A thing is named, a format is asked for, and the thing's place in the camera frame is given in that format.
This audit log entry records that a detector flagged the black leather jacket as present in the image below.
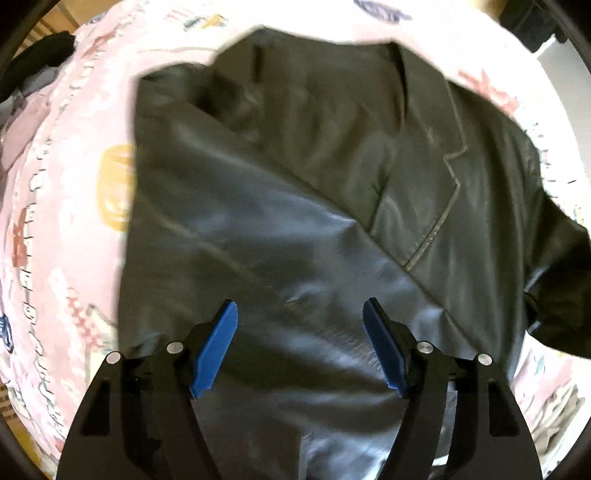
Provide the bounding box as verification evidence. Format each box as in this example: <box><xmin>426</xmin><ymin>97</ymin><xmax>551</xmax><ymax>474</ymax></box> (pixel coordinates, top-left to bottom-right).
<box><xmin>118</xmin><ymin>30</ymin><xmax>590</xmax><ymax>479</ymax></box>

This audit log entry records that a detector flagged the dark clothes pile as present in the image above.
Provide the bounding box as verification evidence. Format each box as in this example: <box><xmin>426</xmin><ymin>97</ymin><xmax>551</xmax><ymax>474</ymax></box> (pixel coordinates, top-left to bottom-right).
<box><xmin>1</xmin><ymin>31</ymin><xmax>75</xmax><ymax>127</ymax></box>

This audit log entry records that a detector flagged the pink printed blanket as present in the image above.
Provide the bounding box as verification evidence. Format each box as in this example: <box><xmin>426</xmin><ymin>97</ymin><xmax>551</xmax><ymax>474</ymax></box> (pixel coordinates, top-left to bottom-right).
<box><xmin>1</xmin><ymin>1</ymin><xmax>590</xmax><ymax>461</ymax></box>

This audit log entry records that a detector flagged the black garment top right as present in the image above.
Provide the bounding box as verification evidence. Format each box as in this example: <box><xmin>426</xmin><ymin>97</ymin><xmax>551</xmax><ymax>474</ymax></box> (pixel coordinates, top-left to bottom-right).
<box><xmin>499</xmin><ymin>0</ymin><xmax>567</xmax><ymax>53</ymax></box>

